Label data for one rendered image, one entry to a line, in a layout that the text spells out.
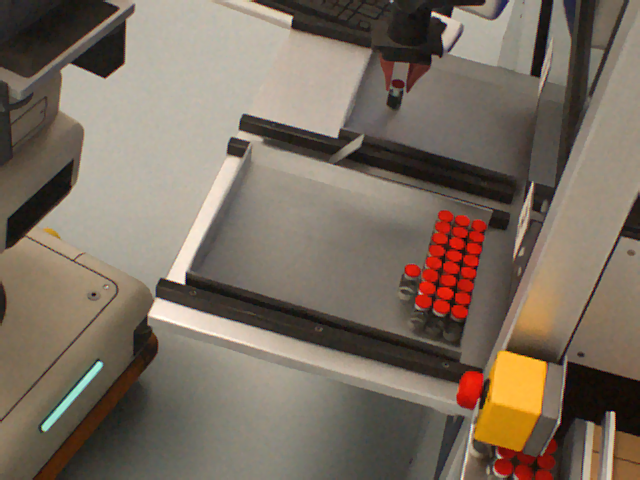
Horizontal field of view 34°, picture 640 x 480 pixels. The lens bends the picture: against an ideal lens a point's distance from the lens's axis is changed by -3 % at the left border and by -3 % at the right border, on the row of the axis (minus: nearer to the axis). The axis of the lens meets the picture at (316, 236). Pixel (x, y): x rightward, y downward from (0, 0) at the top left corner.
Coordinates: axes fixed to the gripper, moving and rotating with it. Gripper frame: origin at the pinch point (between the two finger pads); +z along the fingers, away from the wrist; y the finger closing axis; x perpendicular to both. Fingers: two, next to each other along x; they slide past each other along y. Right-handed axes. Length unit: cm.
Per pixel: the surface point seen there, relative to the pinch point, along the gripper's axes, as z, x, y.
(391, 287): 3.9, -37.0, -2.6
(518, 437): -6, -66, 8
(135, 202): 91, 66, -48
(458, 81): 4.6, 8.6, 11.1
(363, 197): 3.8, -20.9, -5.5
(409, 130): 4.2, -5.3, 2.0
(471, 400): -8, -63, 2
